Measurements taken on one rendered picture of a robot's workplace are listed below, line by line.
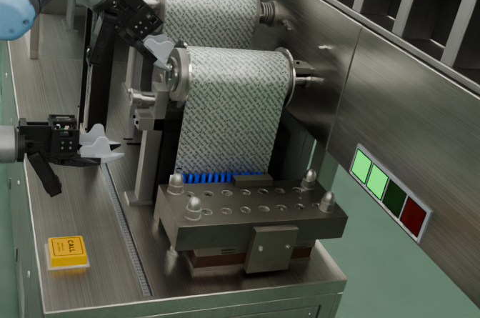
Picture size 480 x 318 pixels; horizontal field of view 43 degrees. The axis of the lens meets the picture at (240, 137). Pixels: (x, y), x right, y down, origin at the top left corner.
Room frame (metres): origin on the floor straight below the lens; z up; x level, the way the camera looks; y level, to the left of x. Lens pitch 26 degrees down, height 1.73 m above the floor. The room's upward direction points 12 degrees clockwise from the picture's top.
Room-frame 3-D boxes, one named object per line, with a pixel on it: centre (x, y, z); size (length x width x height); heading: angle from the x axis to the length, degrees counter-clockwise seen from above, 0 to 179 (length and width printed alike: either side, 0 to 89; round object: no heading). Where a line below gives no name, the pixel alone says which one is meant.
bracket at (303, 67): (1.38, -0.10, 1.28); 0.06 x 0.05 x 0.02; 116
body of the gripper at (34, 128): (1.07, 0.38, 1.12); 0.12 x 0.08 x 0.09; 116
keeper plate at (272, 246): (1.08, -0.12, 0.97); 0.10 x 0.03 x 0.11; 116
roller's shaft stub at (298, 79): (1.38, -0.10, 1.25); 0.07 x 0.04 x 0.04; 116
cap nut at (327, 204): (1.19, -0.22, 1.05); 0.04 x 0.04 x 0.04
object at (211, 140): (1.25, 0.02, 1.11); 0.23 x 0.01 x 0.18; 116
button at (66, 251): (1.00, 0.30, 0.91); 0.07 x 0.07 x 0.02; 26
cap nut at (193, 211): (1.05, 0.06, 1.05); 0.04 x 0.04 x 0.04
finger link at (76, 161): (1.07, 0.31, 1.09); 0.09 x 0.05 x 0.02; 107
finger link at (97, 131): (1.14, 0.30, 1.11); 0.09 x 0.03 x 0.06; 125
